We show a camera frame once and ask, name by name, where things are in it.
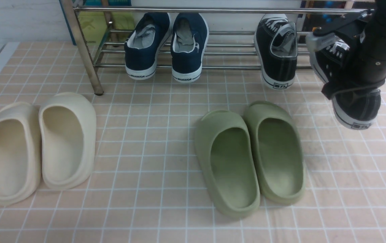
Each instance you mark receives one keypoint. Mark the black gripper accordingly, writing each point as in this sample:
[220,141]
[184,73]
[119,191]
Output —
[365,34]

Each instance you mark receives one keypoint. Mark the black canvas sneaker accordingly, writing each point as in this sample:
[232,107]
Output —
[276,44]
[355,110]

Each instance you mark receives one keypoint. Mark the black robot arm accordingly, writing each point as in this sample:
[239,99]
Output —
[364,68]

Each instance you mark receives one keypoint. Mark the silver metal shoe rack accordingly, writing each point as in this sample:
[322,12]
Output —
[93,64]

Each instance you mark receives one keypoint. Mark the right green foam slipper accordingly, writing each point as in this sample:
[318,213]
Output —
[277,152]

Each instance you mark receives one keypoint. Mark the green foam slipper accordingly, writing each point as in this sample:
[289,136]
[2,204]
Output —
[277,152]
[223,149]

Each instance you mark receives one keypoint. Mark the right navy canvas sneaker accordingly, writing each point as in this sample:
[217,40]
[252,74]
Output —
[190,37]

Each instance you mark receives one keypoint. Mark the navy canvas sneaker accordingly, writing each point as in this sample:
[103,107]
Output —
[190,37]
[144,43]

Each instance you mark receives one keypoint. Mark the left green foam slipper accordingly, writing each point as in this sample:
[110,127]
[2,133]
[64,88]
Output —
[223,149]

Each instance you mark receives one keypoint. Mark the left navy canvas sneaker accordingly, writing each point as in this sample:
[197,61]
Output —
[144,43]

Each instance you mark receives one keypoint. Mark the yellow green book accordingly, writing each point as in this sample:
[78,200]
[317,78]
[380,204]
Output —
[94,24]

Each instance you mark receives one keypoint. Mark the right cream foam slipper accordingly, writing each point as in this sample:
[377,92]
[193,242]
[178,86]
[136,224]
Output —
[68,125]

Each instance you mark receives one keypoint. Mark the cream foam slipper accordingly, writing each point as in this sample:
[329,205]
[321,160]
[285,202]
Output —
[68,125]
[20,152]

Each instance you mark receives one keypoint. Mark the left cream foam slipper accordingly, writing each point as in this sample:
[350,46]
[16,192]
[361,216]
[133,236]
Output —
[20,152]

